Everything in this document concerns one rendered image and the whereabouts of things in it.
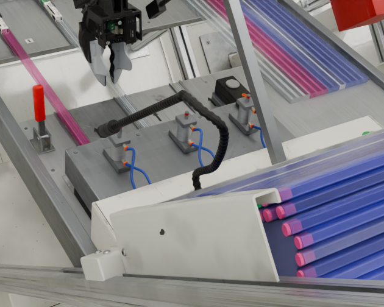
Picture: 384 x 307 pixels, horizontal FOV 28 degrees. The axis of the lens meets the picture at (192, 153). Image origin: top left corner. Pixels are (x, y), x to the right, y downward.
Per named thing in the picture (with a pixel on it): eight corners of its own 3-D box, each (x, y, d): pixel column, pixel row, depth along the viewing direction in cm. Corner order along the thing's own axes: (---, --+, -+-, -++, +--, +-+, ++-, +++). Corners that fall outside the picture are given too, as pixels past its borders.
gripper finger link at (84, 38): (82, 64, 130) (81, 15, 126) (78, 61, 132) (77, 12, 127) (107, 60, 133) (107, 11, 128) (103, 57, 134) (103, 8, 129)
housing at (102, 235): (89, 271, 110) (91, 201, 101) (348, 178, 132) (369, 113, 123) (113, 312, 105) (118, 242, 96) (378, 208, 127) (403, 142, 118)
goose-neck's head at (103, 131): (94, 127, 100) (106, 121, 96) (106, 123, 101) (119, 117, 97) (99, 139, 100) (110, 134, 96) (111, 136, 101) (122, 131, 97)
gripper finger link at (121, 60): (124, 94, 132) (119, 45, 127) (110, 81, 137) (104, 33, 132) (140, 89, 134) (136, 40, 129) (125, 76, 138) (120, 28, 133)
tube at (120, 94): (39, 2, 154) (39, -3, 153) (46, 1, 154) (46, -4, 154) (161, 153, 122) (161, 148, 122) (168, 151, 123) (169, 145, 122)
